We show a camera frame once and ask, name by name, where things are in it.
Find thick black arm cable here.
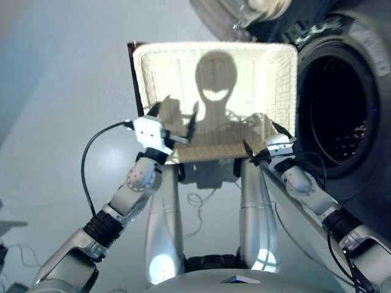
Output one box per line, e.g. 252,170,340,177
258,150,377,293
80,120,136,217

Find silver robot leg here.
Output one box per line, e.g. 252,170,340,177
144,161,186,285
239,158,280,275

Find thin floor cable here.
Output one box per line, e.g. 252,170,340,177
185,182,221,239

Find white warning sticker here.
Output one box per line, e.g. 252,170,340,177
360,30,388,78

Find grey robot torso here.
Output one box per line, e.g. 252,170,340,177
145,253,353,293

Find pale woven basket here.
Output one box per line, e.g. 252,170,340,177
132,40,299,164

